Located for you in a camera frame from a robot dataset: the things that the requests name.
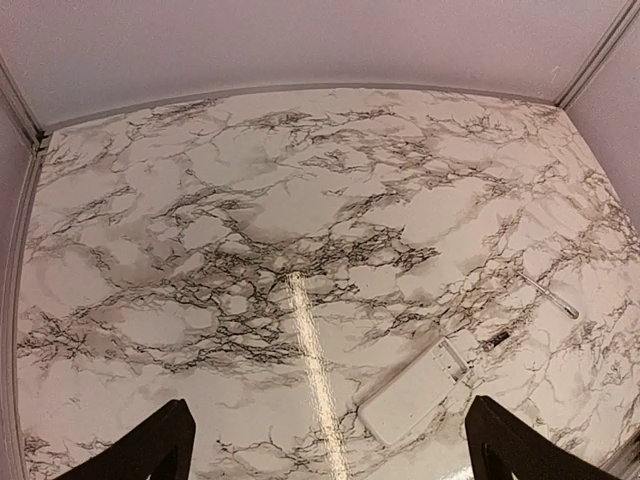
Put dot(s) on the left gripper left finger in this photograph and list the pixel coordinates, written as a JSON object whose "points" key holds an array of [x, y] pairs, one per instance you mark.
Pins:
{"points": [[160, 447]]}

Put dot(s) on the left aluminium frame post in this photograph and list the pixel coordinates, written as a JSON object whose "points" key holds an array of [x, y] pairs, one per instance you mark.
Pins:
{"points": [[20, 113]]}

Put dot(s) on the white remote control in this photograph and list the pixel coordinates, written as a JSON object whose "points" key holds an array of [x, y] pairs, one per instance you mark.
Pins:
{"points": [[435, 369]]}

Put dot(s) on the black AAA battery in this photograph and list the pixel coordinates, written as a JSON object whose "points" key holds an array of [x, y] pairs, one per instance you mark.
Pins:
{"points": [[496, 340]]}

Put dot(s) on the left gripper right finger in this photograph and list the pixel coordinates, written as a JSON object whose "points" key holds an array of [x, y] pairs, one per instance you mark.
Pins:
{"points": [[501, 446]]}

